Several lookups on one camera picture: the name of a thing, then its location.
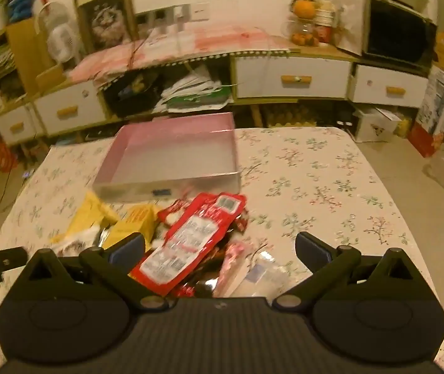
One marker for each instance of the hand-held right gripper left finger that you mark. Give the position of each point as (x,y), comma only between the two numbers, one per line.
(128,251)

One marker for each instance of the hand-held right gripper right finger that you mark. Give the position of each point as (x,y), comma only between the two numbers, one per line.
(311,247)

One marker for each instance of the translucent white snack packet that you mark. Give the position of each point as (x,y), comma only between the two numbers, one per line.
(268,276)

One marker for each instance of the red white cartoon snack packet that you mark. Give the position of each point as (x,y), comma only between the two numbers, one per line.
(173,212)

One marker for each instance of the pink clear snack packet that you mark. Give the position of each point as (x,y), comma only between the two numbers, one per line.
(231,265)

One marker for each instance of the pink cardboard box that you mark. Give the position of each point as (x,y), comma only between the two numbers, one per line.
(167,156)

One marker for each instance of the floral tablecloth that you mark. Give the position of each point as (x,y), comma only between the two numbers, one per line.
(303,187)

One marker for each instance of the yellow egg foam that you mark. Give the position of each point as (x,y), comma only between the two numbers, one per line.
(288,117)

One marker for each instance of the white cardboard box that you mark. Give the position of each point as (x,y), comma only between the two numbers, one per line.
(377,124)

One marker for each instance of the black bag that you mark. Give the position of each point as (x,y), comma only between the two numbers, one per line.
(132,93)

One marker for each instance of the pile of white bags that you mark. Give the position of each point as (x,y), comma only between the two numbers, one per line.
(194,85)

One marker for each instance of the printed carton box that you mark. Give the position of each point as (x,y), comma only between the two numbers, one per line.
(438,101)

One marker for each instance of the wooden cabinet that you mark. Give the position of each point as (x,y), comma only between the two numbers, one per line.
(315,52)

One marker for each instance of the pink cloth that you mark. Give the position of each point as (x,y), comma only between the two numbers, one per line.
(167,46)

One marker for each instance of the glass jar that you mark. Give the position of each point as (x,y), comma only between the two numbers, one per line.
(303,31)

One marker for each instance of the white cloth cover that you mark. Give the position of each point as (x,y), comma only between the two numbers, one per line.
(348,23)

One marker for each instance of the white desk fan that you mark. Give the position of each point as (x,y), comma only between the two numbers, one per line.
(60,33)

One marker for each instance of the black microwave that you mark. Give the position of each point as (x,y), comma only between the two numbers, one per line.
(397,35)

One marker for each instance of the stack of paper cups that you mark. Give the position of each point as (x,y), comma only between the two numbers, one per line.
(325,15)

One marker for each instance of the framed cat picture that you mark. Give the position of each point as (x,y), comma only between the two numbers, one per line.
(105,15)

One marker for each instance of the orange fruit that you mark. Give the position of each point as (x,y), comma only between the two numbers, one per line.
(304,7)

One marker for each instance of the blue plush toy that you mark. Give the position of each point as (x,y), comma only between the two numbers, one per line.
(18,0)

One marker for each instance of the wall socket panel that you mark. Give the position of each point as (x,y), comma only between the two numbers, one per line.
(159,14)

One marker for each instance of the white wall switch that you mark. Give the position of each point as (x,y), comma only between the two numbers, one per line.
(200,11)

